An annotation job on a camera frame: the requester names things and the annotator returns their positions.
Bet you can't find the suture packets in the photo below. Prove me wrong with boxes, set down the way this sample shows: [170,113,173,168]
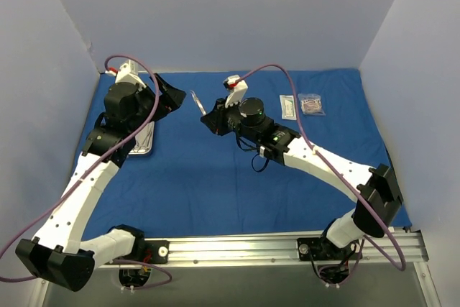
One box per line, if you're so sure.
[298,93,325,116]

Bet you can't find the blue surgical drape cloth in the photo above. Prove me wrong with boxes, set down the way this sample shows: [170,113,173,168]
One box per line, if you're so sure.
[83,68,389,240]

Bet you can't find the aluminium front rail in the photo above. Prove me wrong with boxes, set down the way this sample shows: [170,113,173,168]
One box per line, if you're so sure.
[39,229,428,270]

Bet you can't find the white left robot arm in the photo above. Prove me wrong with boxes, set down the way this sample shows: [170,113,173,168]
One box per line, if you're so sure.
[15,74,186,292]

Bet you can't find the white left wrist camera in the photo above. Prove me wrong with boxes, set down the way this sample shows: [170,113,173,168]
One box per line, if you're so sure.
[106,60,146,89]

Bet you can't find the white sterile packet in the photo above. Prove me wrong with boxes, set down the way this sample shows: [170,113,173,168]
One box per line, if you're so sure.
[280,95,297,121]

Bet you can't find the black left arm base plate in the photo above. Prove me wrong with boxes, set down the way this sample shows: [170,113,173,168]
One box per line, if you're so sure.
[119,239,170,265]

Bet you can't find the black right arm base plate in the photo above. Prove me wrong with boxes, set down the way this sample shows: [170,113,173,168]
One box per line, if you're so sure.
[296,237,359,262]

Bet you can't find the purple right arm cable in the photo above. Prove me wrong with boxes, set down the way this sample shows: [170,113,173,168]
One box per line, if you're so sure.
[229,64,407,285]

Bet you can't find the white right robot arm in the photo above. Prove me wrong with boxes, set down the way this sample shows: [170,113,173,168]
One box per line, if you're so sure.
[201,98,403,259]

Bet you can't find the thin black cable loop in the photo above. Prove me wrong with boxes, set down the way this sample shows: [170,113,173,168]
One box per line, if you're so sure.
[250,152,271,174]

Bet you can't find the metal surgical instrument tray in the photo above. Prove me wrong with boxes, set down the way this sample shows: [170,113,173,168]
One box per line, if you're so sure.
[129,122,155,157]

